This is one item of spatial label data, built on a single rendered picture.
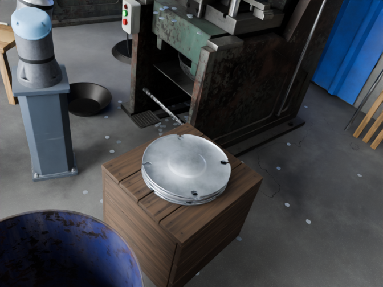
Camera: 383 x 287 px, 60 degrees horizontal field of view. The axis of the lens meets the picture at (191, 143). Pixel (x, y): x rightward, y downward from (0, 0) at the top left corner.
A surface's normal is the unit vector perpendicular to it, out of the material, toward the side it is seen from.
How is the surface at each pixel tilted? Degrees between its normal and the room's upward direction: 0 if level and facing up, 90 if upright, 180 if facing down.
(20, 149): 0
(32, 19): 8
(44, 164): 90
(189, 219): 0
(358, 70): 90
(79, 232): 88
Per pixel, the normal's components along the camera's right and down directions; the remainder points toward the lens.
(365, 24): -0.77, 0.31
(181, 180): 0.15, -0.75
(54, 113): 0.37, 0.65
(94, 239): -0.34, 0.54
